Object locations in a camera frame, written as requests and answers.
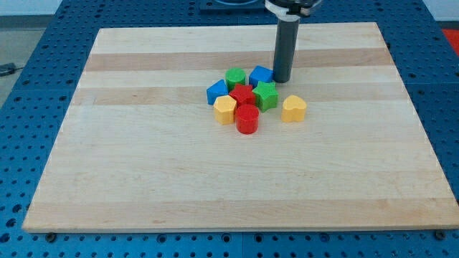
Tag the black device on floor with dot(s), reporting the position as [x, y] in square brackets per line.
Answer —
[7, 69]

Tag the red cylinder block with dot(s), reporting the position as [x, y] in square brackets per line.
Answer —
[247, 118]

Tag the blue cube block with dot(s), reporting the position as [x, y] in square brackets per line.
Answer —
[260, 74]

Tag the yellow hexagon block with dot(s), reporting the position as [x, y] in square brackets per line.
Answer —
[224, 110]

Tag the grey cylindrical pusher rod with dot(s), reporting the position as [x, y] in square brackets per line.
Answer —
[285, 42]

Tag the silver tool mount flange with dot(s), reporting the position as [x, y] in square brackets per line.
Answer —
[292, 10]

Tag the green star block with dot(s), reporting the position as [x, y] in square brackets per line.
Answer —
[266, 96]

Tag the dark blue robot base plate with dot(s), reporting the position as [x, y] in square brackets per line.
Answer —
[213, 6]

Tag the yellow heart block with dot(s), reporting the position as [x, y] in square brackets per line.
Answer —
[293, 109]

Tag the green cylinder block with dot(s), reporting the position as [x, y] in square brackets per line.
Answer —
[234, 76]

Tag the red star block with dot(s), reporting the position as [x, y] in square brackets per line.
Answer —
[243, 94]

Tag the blue triangular block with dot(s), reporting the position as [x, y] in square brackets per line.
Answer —
[216, 90]

